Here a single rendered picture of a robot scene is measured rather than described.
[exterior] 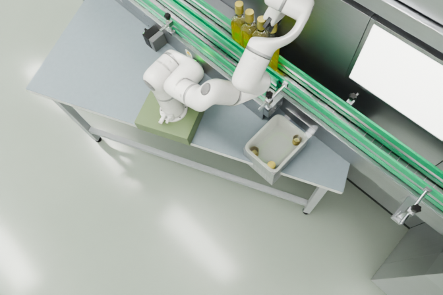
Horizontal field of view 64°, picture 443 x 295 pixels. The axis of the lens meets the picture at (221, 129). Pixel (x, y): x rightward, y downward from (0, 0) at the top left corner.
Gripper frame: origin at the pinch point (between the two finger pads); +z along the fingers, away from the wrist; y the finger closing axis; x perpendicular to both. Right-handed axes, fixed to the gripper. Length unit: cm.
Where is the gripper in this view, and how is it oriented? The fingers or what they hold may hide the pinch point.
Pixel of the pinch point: (273, 23)
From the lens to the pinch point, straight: 137.1
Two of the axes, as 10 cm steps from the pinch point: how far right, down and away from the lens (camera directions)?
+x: 7.0, 7.1, -0.9
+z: -1.2, 2.4, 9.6
